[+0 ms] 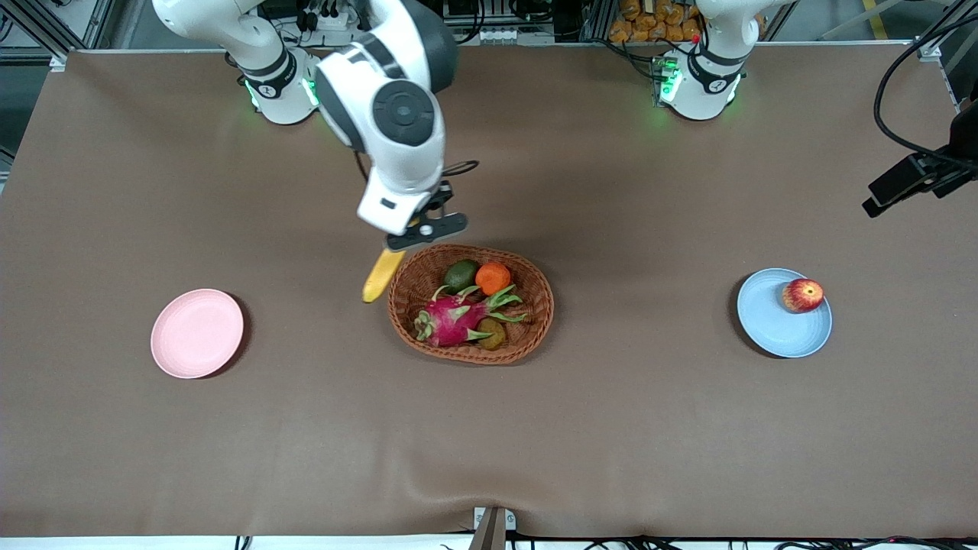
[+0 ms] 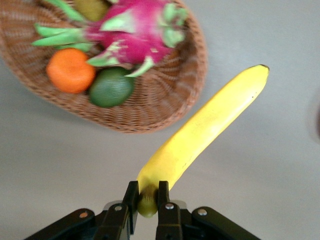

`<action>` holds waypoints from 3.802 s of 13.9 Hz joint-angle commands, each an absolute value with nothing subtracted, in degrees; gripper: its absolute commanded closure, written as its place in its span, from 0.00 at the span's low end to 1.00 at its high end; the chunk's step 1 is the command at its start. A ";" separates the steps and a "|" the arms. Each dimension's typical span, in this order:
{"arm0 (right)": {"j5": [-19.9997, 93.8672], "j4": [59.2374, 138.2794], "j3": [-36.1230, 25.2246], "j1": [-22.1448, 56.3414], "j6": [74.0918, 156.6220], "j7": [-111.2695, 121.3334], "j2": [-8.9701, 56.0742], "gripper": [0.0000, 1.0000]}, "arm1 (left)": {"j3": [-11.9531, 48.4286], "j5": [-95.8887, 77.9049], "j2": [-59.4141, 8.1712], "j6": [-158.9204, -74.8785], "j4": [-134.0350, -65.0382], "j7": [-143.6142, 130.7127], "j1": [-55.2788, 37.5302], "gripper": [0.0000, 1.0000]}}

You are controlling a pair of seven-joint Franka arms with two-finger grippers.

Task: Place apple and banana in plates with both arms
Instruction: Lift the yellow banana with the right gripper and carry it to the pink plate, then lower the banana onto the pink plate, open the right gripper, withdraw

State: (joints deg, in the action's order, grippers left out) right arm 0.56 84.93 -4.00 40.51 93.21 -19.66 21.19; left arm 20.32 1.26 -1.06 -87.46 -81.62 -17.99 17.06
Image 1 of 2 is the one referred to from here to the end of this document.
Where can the brown kiwi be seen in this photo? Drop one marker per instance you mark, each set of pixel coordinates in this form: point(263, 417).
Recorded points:
point(493, 334)

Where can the red yellow apple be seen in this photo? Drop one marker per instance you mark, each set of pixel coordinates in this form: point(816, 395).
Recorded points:
point(803, 295)

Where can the orange fruit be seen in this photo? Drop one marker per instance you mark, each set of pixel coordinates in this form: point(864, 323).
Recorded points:
point(493, 278)

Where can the light blue round plate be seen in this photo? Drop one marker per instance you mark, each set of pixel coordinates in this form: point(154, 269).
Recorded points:
point(775, 325)

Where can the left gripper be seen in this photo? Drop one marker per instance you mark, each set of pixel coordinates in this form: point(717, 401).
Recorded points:
point(934, 169)

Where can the orange yellow snack pile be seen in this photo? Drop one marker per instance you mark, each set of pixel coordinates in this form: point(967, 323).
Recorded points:
point(649, 23)

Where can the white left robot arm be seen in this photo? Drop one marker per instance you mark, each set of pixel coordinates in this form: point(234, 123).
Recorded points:
point(703, 92)

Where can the green avocado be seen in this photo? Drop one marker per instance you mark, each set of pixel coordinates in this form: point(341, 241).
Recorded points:
point(461, 275)

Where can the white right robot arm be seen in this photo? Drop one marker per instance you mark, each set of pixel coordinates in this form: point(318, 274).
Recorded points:
point(397, 114)

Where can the brown table cloth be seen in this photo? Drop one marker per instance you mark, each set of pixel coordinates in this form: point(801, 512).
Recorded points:
point(489, 428)

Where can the yellow banana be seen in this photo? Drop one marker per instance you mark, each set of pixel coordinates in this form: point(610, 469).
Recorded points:
point(382, 276)

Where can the aluminium frame profile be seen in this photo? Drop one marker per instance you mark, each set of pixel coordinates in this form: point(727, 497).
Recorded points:
point(42, 27)
point(943, 34)

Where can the pink dragon fruit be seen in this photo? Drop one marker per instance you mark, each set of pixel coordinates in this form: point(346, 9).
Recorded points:
point(451, 321)

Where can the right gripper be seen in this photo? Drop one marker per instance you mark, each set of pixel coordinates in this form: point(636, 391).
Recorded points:
point(441, 197)

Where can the black electronics rack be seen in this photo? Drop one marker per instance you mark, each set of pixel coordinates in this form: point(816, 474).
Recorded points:
point(497, 19)

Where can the white power strip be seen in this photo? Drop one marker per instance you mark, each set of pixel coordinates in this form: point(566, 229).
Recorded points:
point(328, 21)

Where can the brown wicker basket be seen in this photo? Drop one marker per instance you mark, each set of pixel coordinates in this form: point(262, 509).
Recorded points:
point(531, 336)

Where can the pink round plate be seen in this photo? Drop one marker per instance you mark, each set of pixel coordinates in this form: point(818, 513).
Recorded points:
point(197, 334)

